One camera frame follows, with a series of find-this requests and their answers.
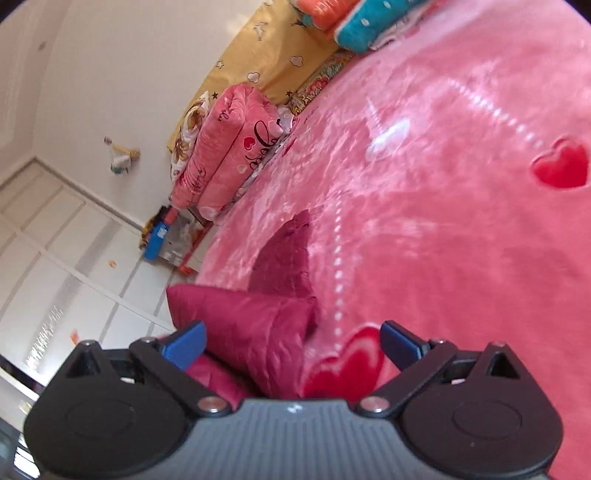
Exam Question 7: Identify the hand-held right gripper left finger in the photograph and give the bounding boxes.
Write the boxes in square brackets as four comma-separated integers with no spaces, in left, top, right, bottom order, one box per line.
[62,320,230,417]

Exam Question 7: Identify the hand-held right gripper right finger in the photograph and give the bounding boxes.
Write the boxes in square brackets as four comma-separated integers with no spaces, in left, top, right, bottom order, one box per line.
[355,319,526,417]

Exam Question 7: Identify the maroon quilted down jacket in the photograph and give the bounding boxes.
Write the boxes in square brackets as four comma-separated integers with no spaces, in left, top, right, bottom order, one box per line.
[166,210,322,401]

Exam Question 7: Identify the clear storage box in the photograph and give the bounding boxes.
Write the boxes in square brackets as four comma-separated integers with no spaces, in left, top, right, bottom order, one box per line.
[159,225,195,269]

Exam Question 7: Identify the white dresser with clutter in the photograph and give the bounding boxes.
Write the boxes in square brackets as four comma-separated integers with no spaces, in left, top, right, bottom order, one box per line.
[141,205,219,278]

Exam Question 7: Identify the blue box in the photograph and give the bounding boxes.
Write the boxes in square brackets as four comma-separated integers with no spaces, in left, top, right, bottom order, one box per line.
[143,222,170,262]

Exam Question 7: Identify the white wardrobe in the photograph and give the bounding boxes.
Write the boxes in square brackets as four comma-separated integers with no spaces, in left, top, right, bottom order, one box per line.
[0,156,177,386]

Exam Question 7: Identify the pink heart-print bed blanket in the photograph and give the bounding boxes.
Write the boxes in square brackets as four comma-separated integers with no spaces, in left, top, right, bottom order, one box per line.
[196,0,591,480]

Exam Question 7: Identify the pink folded quilt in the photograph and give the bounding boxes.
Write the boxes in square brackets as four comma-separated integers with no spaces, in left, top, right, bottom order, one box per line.
[170,84,285,220]

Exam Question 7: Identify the cream floral folded quilt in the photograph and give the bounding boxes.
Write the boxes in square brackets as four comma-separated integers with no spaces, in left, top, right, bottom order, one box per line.
[167,91,211,185]

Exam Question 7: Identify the floral patterned bed sheet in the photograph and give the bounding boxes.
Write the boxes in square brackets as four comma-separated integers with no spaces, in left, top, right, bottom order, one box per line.
[285,48,357,117]

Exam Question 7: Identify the yellow headboard cover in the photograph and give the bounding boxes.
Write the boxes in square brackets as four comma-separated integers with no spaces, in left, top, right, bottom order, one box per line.
[166,0,343,154]

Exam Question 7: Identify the white printed pillow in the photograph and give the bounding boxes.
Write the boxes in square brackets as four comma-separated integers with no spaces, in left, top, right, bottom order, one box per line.
[368,17,422,51]

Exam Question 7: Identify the orange Good Luck pillow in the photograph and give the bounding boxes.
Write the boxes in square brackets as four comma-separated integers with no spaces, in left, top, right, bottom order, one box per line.
[295,0,366,31]

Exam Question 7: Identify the small wall ornament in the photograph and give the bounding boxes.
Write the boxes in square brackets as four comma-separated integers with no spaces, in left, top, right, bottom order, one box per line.
[103,136,140,175]

